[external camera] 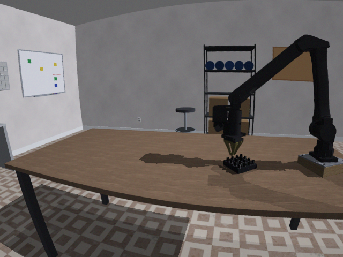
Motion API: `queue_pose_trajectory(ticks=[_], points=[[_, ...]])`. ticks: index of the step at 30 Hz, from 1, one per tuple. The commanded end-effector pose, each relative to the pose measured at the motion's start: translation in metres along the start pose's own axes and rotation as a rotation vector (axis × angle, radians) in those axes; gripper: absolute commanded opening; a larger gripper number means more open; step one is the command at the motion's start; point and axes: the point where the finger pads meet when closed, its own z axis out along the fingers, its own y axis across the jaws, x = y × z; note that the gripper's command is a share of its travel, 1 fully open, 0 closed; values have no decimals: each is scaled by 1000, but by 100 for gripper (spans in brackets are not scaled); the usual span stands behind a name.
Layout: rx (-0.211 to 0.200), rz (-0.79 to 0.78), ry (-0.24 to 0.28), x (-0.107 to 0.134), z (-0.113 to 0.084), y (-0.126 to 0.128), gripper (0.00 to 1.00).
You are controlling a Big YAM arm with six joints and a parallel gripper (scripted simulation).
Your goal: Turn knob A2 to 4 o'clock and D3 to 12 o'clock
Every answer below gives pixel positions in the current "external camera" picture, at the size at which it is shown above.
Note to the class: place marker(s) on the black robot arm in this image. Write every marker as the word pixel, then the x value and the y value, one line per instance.
pixel 322 124

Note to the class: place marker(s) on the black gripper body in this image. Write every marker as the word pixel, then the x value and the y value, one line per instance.
pixel 235 133

